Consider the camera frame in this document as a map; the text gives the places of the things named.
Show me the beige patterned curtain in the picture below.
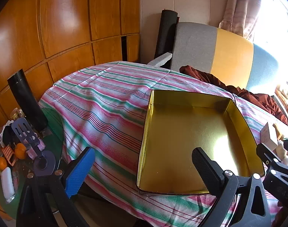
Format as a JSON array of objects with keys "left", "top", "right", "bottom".
[{"left": 218, "top": 0, "right": 263, "bottom": 38}]

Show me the white foam piece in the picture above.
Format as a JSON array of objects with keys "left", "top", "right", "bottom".
[{"left": 147, "top": 52, "right": 173, "bottom": 68}]

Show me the black thermos bottle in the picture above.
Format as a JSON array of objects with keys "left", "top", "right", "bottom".
[{"left": 7, "top": 69, "right": 48, "bottom": 133}]

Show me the grey yellow blue armchair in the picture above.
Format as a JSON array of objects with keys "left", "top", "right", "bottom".
[{"left": 170, "top": 22, "right": 286, "bottom": 95}]

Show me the cream carton box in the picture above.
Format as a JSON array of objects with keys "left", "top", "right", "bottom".
[{"left": 261, "top": 122, "right": 279, "bottom": 150}]

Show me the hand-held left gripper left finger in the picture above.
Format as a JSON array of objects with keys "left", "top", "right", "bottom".
[{"left": 16, "top": 147, "right": 96, "bottom": 227}]

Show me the green round side table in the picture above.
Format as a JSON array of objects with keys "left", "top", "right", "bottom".
[{"left": 0, "top": 106, "right": 64, "bottom": 221}]

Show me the dark red clothing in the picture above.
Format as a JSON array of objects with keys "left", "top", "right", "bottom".
[{"left": 272, "top": 200, "right": 288, "bottom": 227}]

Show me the wooden wardrobe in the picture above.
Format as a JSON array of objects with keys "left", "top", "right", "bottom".
[{"left": 0, "top": 0, "right": 141, "bottom": 128}]

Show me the striped pink green tablecloth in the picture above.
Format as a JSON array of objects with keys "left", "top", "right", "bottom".
[{"left": 38, "top": 61, "right": 288, "bottom": 227}]

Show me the black rolled mat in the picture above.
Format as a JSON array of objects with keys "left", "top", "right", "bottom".
[{"left": 155, "top": 9, "right": 180, "bottom": 64}]

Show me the golden metal tin box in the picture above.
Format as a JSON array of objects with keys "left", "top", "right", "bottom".
[{"left": 136, "top": 89, "right": 265, "bottom": 196}]

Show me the grey slotted spatula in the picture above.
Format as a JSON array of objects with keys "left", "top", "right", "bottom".
[{"left": 11, "top": 118, "right": 40, "bottom": 156}]

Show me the white plastic bar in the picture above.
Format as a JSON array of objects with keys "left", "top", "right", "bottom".
[{"left": 1, "top": 167, "right": 16, "bottom": 199}]

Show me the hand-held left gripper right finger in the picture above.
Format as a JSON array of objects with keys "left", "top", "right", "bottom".
[{"left": 192, "top": 147, "right": 271, "bottom": 227}]

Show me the glass jar gold lid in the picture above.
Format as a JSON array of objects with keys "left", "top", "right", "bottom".
[{"left": 9, "top": 108, "right": 24, "bottom": 121}]

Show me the purple round disc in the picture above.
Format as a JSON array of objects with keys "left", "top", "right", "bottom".
[{"left": 33, "top": 150, "right": 56, "bottom": 176}]

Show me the window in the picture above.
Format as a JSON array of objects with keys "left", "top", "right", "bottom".
[{"left": 253, "top": 0, "right": 288, "bottom": 88}]

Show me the dark brown cloth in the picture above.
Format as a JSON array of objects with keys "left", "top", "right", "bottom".
[{"left": 179, "top": 65, "right": 288, "bottom": 126}]

